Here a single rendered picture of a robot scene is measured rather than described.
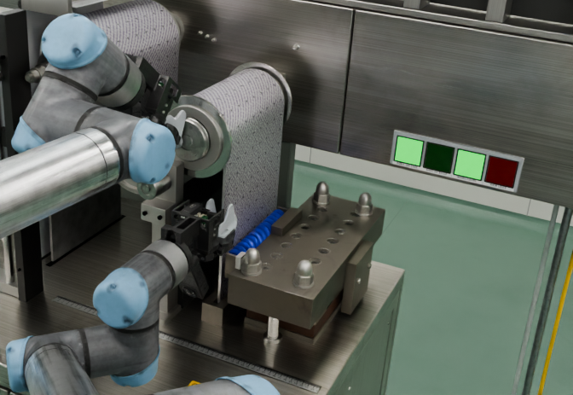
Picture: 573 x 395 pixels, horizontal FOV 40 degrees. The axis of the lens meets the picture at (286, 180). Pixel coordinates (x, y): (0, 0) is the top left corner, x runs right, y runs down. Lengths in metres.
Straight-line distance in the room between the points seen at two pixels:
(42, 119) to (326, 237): 0.68
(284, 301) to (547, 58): 0.62
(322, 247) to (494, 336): 1.81
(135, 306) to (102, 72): 0.33
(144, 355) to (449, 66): 0.75
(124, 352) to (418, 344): 2.00
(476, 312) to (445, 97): 1.92
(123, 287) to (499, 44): 0.78
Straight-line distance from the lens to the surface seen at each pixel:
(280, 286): 1.36
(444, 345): 3.10
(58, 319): 1.51
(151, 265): 1.18
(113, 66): 1.09
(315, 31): 1.57
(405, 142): 1.55
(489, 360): 3.08
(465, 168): 1.54
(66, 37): 1.05
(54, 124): 1.03
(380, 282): 1.66
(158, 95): 1.22
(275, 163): 1.56
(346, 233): 1.55
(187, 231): 1.25
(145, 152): 0.94
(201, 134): 1.32
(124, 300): 1.13
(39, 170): 0.87
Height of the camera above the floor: 1.75
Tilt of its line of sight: 24 degrees down
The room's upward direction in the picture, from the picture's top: 5 degrees clockwise
